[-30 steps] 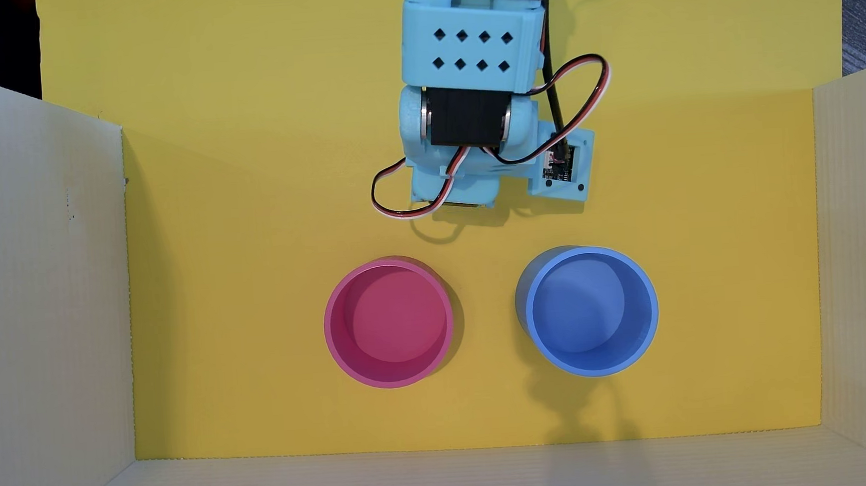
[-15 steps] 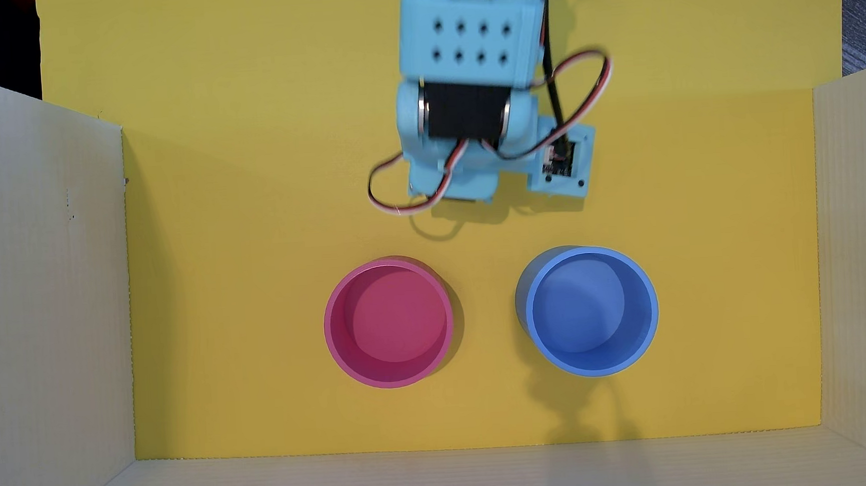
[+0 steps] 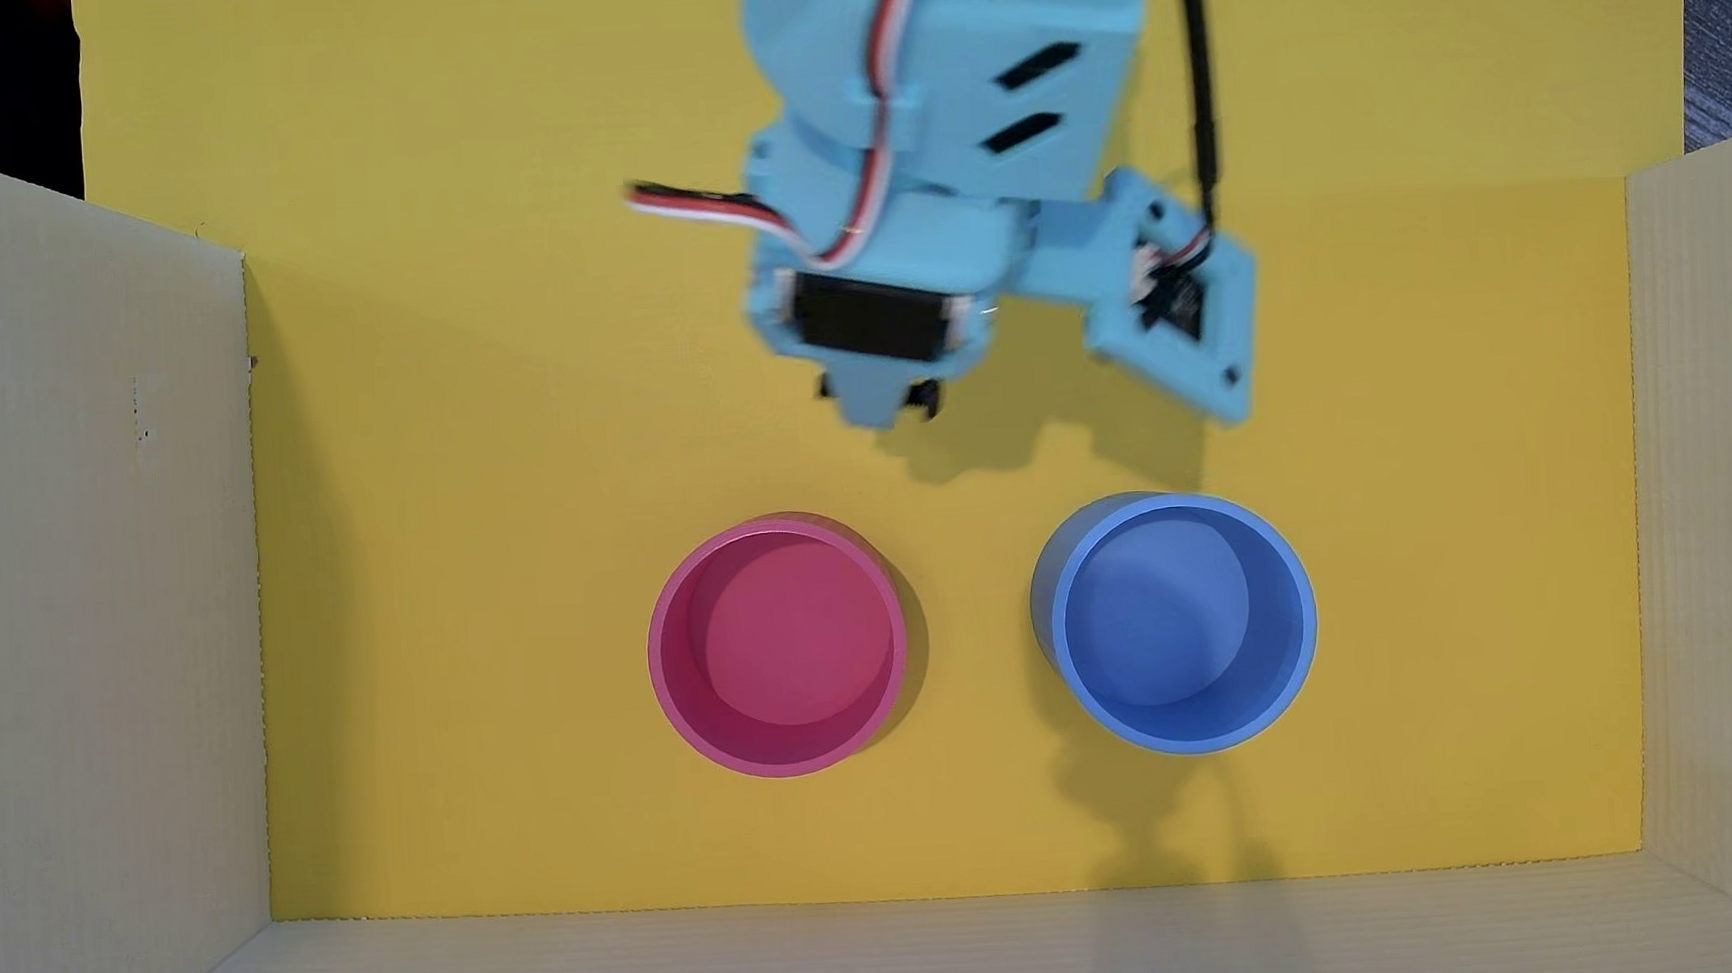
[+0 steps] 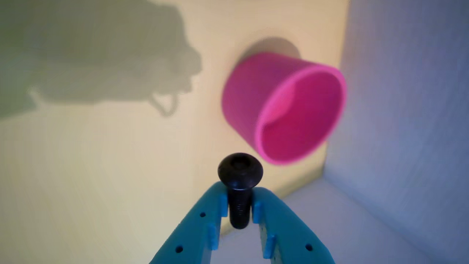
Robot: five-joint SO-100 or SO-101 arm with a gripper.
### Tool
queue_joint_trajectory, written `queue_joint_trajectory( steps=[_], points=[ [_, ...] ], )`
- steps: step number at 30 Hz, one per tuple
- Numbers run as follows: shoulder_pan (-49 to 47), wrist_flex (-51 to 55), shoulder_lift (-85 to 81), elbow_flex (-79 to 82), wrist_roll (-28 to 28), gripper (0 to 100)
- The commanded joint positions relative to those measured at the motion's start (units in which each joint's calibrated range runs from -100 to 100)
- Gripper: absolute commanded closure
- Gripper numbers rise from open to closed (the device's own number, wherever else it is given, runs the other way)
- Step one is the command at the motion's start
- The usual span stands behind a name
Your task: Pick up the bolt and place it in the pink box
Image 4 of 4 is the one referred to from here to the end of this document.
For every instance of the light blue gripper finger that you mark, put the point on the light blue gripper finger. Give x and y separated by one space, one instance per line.
289 238
194 234

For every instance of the black round-head bolt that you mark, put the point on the black round-head bolt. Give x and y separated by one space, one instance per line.
240 183

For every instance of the white cardboard box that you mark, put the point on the white cardboard box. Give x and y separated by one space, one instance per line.
399 128

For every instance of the yellow paper mat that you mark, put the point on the yellow paper mat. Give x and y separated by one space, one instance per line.
91 165

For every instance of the pink round cup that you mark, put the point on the pink round cup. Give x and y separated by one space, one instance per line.
285 110

